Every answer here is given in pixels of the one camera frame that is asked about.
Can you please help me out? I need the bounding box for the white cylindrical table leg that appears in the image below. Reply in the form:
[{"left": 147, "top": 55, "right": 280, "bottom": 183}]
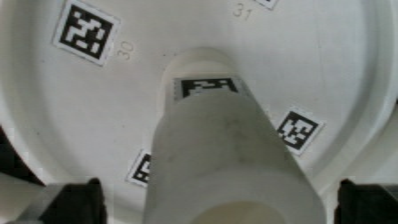
[{"left": 142, "top": 76, "right": 326, "bottom": 224}]

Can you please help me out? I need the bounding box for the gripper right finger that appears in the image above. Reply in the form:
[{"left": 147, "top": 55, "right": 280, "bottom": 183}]
[{"left": 334, "top": 179, "right": 398, "bottom": 224}]

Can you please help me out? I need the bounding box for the white round table top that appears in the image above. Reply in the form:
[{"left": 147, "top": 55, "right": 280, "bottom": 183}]
[{"left": 0, "top": 0, "right": 398, "bottom": 224}]

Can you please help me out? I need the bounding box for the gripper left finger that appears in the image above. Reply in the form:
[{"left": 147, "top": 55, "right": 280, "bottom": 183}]
[{"left": 23, "top": 178, "right": 106, "bottom": 224}]

